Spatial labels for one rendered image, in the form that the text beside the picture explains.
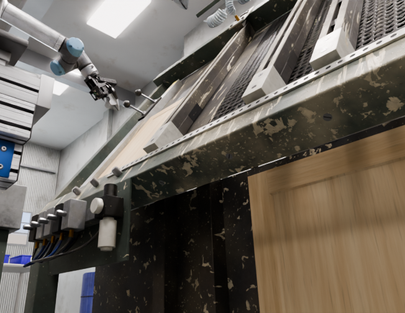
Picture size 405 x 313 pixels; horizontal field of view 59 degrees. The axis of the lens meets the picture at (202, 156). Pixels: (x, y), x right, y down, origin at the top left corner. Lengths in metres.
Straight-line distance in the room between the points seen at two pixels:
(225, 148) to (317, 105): 0.25
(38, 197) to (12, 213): 10.68
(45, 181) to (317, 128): 11.93
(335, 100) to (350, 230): 0.32
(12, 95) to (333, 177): 0.78
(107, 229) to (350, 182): 0.65
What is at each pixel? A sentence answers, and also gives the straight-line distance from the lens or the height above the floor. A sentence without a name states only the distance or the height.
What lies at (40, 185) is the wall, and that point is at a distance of 12.38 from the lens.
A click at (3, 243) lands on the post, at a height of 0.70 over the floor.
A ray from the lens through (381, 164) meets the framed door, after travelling 0.90.
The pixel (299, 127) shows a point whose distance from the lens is 0.77.
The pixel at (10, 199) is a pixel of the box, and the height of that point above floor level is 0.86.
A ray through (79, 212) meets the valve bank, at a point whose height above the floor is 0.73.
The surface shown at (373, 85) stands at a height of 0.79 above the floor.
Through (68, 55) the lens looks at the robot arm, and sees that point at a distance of 1.75.
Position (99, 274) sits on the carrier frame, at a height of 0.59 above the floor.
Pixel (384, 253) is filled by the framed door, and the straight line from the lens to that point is 0.87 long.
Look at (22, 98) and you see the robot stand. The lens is 0.94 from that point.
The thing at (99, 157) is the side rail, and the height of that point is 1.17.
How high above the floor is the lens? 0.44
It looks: 23 degrees up
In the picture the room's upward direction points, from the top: 2 degrees counter-clockwise
